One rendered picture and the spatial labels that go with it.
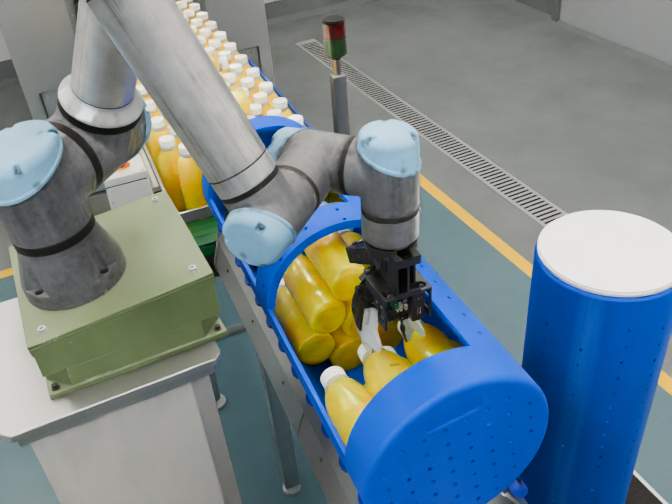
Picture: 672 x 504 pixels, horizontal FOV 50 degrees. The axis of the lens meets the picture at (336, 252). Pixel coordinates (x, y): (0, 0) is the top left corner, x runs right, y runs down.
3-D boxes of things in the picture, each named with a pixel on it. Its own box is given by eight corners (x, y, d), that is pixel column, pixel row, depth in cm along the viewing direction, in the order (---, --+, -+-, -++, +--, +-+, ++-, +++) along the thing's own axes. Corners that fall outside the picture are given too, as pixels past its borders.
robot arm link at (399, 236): (351, 202, 93) (407, 186, 95) (353, 230, 96) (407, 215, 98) (375, 231, 88) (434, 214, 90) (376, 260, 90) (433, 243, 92)
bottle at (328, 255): (378, 283, 120) (336, 228, 134) (357, 259, 115) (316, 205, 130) (346, 310, 120) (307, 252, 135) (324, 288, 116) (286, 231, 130)
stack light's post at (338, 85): (356, 357, 266) (333, 78, 201) (352, 351, 269) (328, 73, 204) (366, 354, 267) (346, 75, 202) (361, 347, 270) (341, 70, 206)
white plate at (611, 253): (719, 279, 130) (717, 284, 130) (641, 200, 152) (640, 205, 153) (574, 304, 127) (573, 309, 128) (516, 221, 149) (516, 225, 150)
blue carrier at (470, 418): (384, 561, 102) (345, 444, 84) (223, 245, 169) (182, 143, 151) (553, 471, 107) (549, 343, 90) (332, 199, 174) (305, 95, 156)
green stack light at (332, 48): (329, 60, 197) (328, 42, 194) (321, 52, 201) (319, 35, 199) (351, 55, 198) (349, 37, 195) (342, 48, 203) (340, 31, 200)
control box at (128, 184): (114, 217, 169) (102, 180, 163) (102, 179, 185) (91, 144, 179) (155, 206, 172) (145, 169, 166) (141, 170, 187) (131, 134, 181)
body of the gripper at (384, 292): (383, 336, 96) (381, 264, 89) (357, 299, 103) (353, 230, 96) (433, 319, 98) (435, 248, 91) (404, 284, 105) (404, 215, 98)
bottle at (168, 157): (199, 206, 190) (185, 144, 179) (175, 216, 187) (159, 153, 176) (189, 195, 195) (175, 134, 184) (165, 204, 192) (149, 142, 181)
